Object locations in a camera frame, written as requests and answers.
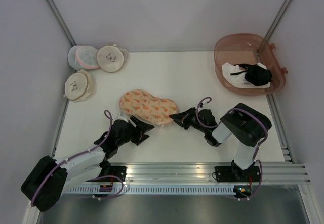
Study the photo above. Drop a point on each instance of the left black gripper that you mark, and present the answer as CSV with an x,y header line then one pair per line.
x,y
141,127

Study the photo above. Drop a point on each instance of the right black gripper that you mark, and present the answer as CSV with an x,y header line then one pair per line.
x,y
183,117

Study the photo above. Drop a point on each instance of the orange floral mesh laundry bag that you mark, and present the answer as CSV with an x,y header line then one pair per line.
x,y
142,104

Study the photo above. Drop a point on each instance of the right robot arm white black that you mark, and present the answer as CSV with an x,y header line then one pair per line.
x,y
247,125

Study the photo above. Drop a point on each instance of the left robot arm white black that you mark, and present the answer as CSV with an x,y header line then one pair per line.
x,y
51,178

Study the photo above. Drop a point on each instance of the beige round laundry bag lower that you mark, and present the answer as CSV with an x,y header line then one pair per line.
x,y
80,86

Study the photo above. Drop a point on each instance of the beige round laundry bag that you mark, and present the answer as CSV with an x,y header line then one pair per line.
x,y
80,86
111,58

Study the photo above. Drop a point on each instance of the beige round laundry bag upper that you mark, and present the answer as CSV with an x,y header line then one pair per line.
x,y
111,58

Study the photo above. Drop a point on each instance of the black bra in basket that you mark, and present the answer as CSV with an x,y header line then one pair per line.
x,y
254,74

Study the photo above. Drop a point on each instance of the white pink mesh laundry bag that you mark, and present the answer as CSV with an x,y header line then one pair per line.
x,y
83,57

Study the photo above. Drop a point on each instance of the white garment in basket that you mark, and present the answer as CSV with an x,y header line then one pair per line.
x,y
235,76

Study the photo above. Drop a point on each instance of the pink translucent plastic basket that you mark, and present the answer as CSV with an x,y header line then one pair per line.
x,y
246,48

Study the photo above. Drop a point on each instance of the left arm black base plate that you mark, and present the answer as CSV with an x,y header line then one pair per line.
x,y
111,174

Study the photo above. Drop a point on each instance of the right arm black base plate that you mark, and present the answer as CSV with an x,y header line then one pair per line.
x,y
228,174

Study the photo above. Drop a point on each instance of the white slotted cable duct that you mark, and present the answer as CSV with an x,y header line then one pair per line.
x,y
154,189

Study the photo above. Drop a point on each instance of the aluminium front rail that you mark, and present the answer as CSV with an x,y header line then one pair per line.
x,y
274,173

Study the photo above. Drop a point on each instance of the right aluminium corner post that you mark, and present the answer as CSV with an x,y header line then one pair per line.
x,y
277,19

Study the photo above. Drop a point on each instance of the aluminium corner post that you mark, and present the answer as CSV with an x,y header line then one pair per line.
x,y
277,19
60,20

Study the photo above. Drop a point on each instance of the left aluminium corner post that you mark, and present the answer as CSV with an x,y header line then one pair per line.
x,y
60,20

